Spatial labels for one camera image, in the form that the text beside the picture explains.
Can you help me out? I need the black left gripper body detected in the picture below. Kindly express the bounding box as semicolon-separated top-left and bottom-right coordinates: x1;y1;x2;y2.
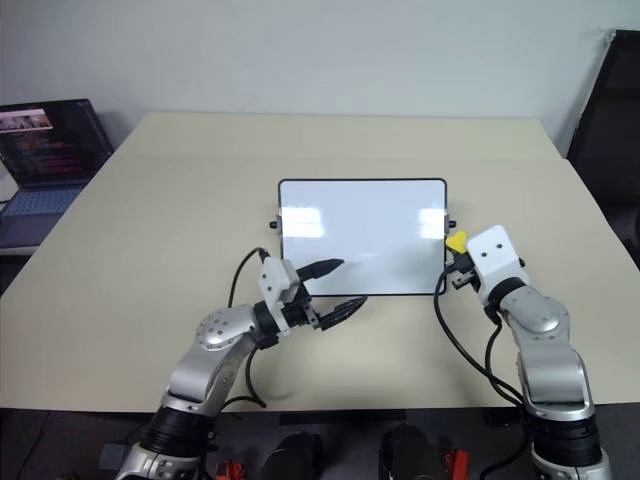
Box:
281;294;322;331

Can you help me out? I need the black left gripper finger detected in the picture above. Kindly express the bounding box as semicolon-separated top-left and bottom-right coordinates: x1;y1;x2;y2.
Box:
298;257;346;283
318;295;369;331

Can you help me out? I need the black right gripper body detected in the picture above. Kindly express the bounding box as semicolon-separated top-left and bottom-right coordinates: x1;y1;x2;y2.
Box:
447;254;481;292

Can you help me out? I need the dark rounded shape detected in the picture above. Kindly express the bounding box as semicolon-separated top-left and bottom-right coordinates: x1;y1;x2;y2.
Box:
261;432;324;480
381;423;444;480

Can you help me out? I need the red orange clamp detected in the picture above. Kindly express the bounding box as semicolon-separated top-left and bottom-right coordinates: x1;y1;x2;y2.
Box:
446;449;472;480
214;459;247;480

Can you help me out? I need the black chair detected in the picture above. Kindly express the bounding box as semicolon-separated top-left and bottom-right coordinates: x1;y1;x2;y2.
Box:
566;29;640;251

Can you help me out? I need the small grey box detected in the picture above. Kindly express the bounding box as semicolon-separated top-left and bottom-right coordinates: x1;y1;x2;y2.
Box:
99;441;127;469

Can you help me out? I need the open laptop with blue keyboard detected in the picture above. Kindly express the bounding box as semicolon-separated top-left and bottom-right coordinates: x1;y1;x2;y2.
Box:
0;98;116;252

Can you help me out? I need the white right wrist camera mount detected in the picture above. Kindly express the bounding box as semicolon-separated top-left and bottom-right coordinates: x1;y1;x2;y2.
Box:
464;224;532;307

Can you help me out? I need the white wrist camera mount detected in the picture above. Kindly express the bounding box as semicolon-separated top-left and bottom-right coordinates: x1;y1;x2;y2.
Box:
257;255;305;336
464;224;532;307

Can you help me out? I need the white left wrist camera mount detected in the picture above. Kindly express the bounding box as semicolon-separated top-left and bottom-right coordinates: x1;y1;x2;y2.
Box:
257;255;305;336

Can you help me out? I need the white whiteboard with black frame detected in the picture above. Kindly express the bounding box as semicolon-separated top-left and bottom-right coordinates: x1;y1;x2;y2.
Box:
268;176;458;299

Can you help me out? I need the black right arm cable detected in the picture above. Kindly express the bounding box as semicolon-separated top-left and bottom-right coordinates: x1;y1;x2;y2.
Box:
432;262;526;407

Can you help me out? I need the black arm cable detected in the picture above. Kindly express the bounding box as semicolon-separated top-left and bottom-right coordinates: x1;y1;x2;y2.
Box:
219;247;274;411
432;262;526;407

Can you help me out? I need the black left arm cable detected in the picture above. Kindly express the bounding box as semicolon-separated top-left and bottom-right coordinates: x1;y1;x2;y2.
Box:
219;247;274;411

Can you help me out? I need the black table frame bar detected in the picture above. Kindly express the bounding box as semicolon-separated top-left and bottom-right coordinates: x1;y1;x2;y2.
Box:
278;409;408;427

